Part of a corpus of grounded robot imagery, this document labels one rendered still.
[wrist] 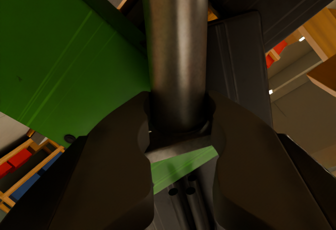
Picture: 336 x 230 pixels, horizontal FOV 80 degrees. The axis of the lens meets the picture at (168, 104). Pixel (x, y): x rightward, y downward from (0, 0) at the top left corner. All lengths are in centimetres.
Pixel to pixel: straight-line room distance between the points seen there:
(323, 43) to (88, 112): 92
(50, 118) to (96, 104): 4
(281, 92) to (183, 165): 755
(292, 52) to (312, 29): 857
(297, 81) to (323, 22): 673
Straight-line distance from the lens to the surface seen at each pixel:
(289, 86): 769
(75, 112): 17
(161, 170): 20
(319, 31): 98
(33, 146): 587
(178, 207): 22
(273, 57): 355
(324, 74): 70
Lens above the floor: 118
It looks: 8 degrees up
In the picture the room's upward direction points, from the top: 136 degrees clockwise
